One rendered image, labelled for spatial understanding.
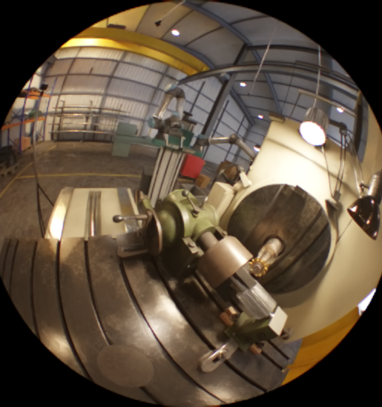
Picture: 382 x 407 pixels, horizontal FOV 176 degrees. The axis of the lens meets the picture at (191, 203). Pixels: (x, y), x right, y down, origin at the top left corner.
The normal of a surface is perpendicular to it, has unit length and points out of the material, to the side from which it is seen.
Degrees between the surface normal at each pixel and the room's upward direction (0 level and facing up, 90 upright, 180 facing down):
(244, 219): 90
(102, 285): 0
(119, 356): 0
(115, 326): 0
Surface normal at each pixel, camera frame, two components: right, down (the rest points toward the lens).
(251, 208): -0.77, 0.03
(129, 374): 0.36, -0.81
